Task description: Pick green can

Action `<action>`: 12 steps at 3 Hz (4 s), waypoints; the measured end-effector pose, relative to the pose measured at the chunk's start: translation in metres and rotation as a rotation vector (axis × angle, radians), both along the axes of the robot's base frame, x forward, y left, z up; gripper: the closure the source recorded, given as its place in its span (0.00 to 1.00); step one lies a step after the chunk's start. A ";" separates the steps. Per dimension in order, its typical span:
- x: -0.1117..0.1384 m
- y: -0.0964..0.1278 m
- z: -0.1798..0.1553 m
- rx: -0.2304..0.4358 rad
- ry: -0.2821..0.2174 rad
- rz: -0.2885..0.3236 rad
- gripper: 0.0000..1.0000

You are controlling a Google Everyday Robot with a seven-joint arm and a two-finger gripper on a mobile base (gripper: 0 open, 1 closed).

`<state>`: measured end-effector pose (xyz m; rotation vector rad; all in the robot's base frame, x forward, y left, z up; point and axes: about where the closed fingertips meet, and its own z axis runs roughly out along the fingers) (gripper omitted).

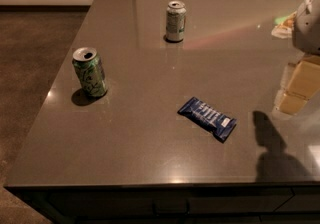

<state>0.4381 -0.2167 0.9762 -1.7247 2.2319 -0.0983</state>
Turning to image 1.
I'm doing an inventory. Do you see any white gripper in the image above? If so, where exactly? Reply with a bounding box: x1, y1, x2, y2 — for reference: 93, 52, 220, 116
274, 0, 320, 115

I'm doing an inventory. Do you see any green soda can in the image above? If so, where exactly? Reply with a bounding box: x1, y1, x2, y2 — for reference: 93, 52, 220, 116
72, 47, 108, 98

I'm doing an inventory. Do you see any white and green can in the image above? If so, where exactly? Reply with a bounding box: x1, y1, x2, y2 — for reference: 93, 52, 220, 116
166, 0, 186, 42

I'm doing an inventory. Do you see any crumpled snack bag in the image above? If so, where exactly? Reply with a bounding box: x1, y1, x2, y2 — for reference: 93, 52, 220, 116
271, 12, 296, 39

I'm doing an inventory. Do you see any blue snack wrapper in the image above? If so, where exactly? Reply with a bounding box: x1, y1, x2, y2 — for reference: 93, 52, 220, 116
178, 97, 237, 143

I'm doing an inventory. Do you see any dark cabinet drawer front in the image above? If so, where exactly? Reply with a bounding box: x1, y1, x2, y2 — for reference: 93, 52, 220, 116
49, 188, 292, 218

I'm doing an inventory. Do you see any black drawer handle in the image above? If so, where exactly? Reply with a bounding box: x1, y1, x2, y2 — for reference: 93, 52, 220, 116
152, 200, 189, 217

